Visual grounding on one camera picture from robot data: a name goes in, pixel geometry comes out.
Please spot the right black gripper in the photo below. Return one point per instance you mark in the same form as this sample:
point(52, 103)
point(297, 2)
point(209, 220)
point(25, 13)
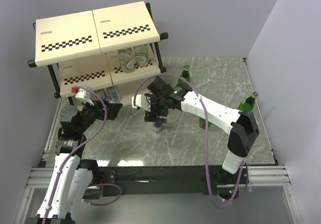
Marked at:
point(151, 116)

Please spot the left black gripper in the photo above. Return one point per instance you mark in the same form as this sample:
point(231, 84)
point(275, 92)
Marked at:
point(98, 107)

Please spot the silver energy drink can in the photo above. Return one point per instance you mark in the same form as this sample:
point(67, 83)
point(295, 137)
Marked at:
point(102, 94)
point(114, 94)

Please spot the blue energy drink can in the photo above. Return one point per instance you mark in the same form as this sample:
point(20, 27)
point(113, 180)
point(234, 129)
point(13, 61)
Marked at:
point(157, 127)

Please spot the green glass bottle back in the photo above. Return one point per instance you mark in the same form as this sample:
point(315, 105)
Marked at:
point(185, 74)

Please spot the green glass bottle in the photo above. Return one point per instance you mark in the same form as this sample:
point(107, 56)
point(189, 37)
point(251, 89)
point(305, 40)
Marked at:
point(202, 123)
point(185, 74)
point(248, 103)

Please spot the clear soda water bottle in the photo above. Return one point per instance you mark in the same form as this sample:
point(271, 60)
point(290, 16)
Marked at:
point(141, 55)
point(126, 60)

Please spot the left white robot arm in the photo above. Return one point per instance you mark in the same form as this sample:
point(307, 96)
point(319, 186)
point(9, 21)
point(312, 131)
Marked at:
point(71, 174)

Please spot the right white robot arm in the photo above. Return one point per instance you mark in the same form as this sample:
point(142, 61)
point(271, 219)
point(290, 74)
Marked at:
point(241, 126)

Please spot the beige three-tier shelf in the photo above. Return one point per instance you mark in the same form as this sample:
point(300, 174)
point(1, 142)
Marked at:
point(82, 49)

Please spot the green glass bottle middle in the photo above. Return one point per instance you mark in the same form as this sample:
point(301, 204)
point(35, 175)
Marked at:
point(202, 123)

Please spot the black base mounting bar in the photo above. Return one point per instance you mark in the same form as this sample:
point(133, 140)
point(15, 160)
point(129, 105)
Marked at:
point(162, 179)

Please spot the green glass bottle right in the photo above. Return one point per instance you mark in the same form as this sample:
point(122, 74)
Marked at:
point(248, 103)

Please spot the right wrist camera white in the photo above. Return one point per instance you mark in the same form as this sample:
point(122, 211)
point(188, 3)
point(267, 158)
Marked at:
point(141, 101)

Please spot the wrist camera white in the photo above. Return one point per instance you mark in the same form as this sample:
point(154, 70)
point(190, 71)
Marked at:
point(141, 101)
point(83, 94)

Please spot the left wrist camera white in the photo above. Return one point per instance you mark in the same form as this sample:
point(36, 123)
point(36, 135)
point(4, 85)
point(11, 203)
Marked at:
point(83, 94)

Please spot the aluminium rail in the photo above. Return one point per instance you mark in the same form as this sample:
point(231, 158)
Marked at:
point(258, 176)

